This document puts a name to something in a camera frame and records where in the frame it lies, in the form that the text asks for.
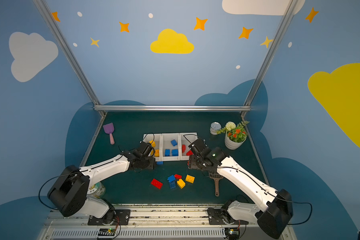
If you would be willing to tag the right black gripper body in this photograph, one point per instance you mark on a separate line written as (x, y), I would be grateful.
(195, 148)

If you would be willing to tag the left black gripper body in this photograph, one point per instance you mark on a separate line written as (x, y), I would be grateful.
(150, 149)

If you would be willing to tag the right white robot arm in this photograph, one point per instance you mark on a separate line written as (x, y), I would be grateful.
(271, 209)

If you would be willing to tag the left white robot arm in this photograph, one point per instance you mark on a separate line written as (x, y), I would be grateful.
(69, 194)

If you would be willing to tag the brown slotted scoop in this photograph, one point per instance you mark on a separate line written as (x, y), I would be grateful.
(216, 178)

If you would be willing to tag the right white bin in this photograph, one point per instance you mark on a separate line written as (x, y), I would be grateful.
(187, 139)

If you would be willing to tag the red lego long brick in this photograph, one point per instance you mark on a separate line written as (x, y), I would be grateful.
(157, 184)

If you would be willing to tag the small red lego brick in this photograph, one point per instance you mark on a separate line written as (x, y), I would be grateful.
(177, 177)

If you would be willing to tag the middle white bin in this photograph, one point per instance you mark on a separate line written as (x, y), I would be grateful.
(166, 141)

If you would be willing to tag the silver tin can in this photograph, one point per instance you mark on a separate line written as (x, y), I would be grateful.
(215, 128)

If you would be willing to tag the potted flower plant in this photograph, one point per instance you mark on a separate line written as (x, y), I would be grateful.
(235, 135)

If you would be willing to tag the purple toy shovel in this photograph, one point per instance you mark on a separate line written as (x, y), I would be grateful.
(109, 129)

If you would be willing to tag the tape roll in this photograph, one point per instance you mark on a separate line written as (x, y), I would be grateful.
(98, 190)

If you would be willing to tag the right controller board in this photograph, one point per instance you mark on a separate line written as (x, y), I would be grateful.
(232, 234)

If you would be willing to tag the controller board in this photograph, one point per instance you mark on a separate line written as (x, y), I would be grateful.
(232, 234)
(106, 234)

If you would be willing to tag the left controller board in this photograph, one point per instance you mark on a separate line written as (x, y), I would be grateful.
(106, 234)

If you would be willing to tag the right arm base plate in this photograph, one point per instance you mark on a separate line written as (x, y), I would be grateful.
(221, 217)

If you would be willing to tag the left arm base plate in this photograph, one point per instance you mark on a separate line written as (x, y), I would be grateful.
(111, 218)

